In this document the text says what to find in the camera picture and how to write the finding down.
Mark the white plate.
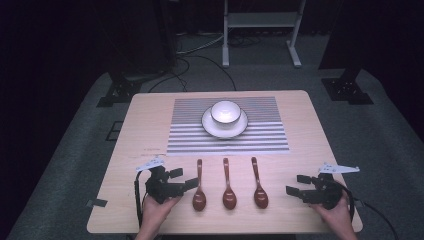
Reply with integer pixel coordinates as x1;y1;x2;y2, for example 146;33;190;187
201;106;249;140

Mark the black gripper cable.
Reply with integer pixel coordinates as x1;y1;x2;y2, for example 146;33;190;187
133;170;145;228
333;180;400;240

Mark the person's left hand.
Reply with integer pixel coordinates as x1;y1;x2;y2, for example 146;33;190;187
141;195;181;233

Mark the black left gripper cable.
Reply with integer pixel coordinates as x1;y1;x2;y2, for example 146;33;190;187
133;170;145;228

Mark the white metal stand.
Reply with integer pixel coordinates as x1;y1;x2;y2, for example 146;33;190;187
221;0;307;69

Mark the black stand base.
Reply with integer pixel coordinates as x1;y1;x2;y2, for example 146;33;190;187
96;71;143;108
321;68;375;106

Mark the black floor cable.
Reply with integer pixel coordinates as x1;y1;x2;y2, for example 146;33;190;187
147;54;238;94

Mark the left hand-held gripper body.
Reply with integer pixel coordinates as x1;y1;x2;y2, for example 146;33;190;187
135;155;188;205

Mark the person's right hand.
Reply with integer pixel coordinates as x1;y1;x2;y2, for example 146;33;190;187
311;192;352;231

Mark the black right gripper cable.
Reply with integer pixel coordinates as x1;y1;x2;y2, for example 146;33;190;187
333;180;400;240

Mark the white bowl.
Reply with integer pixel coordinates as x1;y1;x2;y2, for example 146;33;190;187
210;100;242;130

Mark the grey tape piece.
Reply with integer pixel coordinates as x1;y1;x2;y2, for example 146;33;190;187
86;198;109;208

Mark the striped placemat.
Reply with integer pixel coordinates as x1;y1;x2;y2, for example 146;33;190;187
166;96;290;156

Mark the red-brown spoon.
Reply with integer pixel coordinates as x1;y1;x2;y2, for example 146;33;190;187
250;156;270;210
222;157;238;211
192;158;207;212

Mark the white floor cable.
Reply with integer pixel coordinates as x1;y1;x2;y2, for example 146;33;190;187
176;32;225;56

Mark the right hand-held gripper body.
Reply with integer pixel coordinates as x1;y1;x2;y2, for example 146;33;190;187
299;162;361;211

